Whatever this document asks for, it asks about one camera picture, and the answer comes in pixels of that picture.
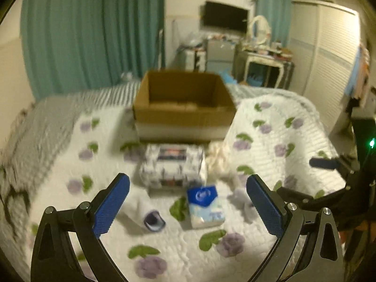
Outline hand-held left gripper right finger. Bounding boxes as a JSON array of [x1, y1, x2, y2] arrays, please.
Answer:
[[246, 174, 345, 282]]

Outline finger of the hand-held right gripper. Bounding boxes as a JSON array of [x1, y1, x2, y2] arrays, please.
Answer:
[[309, 156, 358, 173], [277, 186, 348, 210]]

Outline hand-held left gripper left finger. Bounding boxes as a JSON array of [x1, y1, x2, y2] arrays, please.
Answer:
[[30, 173, 130, 282]]

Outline white sock with blue toe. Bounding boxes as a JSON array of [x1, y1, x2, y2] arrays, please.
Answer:
[[129, 194, 167, 231]]

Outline blue white tissue packet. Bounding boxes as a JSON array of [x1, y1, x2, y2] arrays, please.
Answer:
[[186, 184, 226, 230]]

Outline cream soft cloth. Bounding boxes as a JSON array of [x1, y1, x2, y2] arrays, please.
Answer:
[[206, 142, 236, 180]]

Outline printed tissue multipack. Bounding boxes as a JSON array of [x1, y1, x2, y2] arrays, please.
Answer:
[[139, 143, 208, 190]]

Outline brown cardboard box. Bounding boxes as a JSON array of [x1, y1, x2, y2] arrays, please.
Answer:
[[132, 69, 238, 143]]

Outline white floral quilted blanket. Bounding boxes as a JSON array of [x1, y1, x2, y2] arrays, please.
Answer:
[[26, 90, 347, 282]]

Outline striped cloth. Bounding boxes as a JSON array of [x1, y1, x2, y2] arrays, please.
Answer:
[[282, 61, 295, 89]]

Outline hanging clothes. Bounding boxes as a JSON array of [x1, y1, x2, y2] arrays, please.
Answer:
[[346, 43, 371, 102]]

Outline white louvered wardrobe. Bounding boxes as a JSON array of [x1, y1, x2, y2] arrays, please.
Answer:
[[289, 0, 361, 134]]

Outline blue bag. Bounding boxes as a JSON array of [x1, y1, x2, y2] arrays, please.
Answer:
[[246, 74, 265, 86], [220, 70, 238, 84]]

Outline white dressing table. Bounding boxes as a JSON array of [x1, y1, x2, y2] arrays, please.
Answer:
[[234, 43, 294, 86]]

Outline small grey fridge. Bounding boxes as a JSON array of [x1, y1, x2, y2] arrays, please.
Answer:
[[206, 38, 239, 72]]

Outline white oval vanity mirror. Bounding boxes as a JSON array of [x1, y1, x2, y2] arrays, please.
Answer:
[[247, 15, 271, 43]]

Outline white suitcase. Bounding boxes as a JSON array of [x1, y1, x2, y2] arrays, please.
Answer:
[[184, 48, 207, 71]]

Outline teal curtain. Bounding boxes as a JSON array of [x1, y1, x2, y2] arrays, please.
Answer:
[[101, 0, 165, 78], [255, 0, 293, 45], [20, 0, 103, 100]]

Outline clear plastic bag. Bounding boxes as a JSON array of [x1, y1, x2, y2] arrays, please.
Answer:
[[187, 31, 210, 48]]

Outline black cable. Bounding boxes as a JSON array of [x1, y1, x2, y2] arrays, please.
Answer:
[[0, 164, 31, 234]]

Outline black wall television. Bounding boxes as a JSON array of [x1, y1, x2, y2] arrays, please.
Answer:
[[202, 1, 251, 35]]

